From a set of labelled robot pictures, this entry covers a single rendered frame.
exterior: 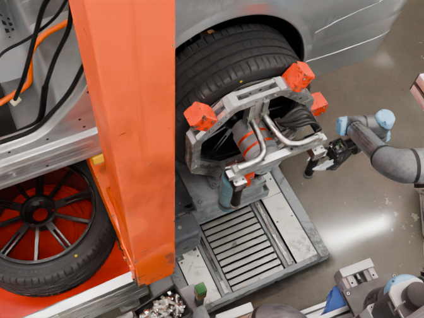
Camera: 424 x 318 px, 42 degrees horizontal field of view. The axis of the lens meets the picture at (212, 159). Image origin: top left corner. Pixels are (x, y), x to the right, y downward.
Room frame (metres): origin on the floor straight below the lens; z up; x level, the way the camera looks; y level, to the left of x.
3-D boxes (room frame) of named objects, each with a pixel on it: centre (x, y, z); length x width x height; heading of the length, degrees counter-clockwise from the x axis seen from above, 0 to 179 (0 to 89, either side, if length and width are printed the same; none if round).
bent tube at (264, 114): (1.19, -0.28, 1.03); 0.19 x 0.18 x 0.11; 31
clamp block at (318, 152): (1.16, -0.39, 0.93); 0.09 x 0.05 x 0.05; 31
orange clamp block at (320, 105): (1.41, -0.40, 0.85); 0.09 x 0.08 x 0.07; 121
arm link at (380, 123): (1.28, -0.64, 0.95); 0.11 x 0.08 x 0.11; 102
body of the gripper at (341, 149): (1.20, -0.52, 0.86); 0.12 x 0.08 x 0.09; 121
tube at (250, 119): (1.09, -0.11, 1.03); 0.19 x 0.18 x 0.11; 31
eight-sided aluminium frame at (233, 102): (1.24, -0.14, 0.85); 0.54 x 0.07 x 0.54; 121
